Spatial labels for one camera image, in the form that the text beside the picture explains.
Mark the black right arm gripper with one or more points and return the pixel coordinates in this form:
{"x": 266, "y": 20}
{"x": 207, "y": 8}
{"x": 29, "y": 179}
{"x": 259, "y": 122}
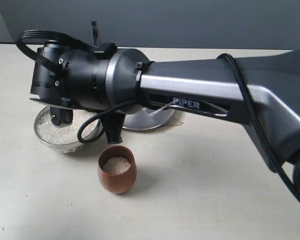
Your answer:
{"x": 48, "y": 88}

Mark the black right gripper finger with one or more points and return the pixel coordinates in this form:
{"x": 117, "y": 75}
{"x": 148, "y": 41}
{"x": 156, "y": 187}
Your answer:
{"x": 113, "y": 125}

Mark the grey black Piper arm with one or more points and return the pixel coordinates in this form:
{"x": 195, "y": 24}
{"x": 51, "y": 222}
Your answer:
{"x": 260, "y": 93}

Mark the steel bowl of rice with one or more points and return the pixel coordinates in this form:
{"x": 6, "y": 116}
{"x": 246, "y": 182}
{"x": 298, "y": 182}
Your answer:
{"x": 60, "y": 139}

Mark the brown wooden cup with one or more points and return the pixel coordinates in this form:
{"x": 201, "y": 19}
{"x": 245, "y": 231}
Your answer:
{"x": 117, "y": 171}

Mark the round steel plate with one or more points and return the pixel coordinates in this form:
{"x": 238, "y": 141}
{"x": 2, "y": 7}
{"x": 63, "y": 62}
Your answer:
{"x": 147, "y": 119}

